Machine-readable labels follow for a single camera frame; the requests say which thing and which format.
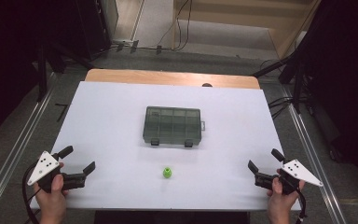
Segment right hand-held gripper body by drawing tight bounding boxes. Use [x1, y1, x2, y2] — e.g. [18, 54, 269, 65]
[254, 159, 324, 196]

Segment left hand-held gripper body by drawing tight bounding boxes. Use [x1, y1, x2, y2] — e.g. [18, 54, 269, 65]
[27, 150, 88, 194]

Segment grey clear compartment box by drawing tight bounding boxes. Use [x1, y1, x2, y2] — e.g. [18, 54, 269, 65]
[142, 105, 206, 148]

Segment person's right hand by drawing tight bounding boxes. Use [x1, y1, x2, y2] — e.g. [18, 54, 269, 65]
[266, 169, 306, 219]

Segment person's left hand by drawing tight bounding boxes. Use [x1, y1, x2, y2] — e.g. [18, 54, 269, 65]
[32, 162, 70, 219]

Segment white table cover board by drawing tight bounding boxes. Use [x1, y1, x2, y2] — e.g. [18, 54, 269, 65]
[29, 81, 302, 212]

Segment black metal stand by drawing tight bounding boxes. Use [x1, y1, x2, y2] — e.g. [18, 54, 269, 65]
[251, 46, 312, 115]
[36, 40, 95, 103]

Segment person's dark clothing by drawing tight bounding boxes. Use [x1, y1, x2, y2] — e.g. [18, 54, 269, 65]
[93, 210, 252, 224]

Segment dark curtain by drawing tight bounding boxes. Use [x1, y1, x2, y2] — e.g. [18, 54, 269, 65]
[287, 0, 358, 195]
[0, 0, 87, 147]

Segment white power strip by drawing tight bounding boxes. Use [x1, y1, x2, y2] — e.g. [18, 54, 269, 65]
[111, 38, 135, 47]

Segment black cabinet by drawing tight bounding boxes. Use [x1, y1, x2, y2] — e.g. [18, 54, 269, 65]
[75, 0, 119, 61]

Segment wooden steps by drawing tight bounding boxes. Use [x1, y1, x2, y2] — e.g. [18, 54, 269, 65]
[172, 0, 322, 61]

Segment aluminium floor rail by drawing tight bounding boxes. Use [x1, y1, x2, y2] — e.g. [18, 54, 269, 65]
[279, 84, 348, 224]
[0, 72, 59, 218]

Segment right hand-held gripper black cable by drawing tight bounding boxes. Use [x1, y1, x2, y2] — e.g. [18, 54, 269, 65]
[293, 186, 308, 224]

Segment hand-held gripper black cable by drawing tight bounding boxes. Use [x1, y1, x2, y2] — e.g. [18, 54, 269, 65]
[293, 186, 308, 224]
[21, 163, 43, 224]

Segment left hand-held gripper black cable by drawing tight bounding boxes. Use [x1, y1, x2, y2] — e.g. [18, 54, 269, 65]
[21, 163, 43, 224]

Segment black floor cables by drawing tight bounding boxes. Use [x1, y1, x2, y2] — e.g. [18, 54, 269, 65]
[268, 96, 309, 121]

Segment thin black hanging cables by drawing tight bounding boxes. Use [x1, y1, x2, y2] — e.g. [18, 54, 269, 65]
[156, 0, 194, 52]

